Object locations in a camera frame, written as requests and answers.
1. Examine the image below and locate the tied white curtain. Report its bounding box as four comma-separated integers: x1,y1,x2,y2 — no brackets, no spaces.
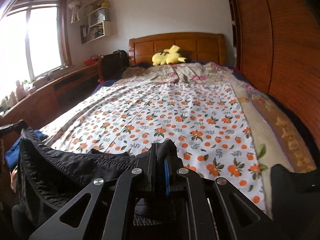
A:
68,0,83,23

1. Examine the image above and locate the yellow plush toy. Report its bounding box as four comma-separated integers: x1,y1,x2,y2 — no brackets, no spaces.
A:
152,45,186,66

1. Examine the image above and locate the wooden desk cabinet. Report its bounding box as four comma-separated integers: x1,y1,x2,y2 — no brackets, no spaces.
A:
1,64,99,129

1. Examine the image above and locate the dark backpack on chair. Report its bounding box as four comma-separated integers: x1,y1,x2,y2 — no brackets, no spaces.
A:
98,50,130,81

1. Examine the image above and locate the wooden headboard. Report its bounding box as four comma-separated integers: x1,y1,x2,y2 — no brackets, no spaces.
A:
128,31,227,67

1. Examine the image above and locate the floral quilt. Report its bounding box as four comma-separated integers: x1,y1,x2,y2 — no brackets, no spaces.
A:
111,63,316,214

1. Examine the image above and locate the black garment at bedside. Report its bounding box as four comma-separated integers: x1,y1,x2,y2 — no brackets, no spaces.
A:
270,164,320,239

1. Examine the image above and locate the orange print bed sheet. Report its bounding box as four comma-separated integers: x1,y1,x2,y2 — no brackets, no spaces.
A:
41,81,266,210

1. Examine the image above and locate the black jacket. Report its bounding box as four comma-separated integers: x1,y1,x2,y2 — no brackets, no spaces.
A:
12,128,177,231

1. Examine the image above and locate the pink bottle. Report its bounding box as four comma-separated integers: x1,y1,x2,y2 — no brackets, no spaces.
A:
16,80,27,101

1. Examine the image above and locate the white wall shelf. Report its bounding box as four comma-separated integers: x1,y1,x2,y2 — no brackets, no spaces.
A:
80,0,112,44

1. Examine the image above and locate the folded blue garment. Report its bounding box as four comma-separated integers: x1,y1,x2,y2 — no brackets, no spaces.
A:
5,129,48,172

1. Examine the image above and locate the wooden louvered wardrobe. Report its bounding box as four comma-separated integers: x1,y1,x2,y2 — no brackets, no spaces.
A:
232,0,319,144

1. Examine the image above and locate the red bowl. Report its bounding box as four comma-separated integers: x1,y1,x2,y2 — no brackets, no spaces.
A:
84,58,97,67

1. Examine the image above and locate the window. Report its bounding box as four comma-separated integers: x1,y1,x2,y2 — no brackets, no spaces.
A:
1,0,72,94

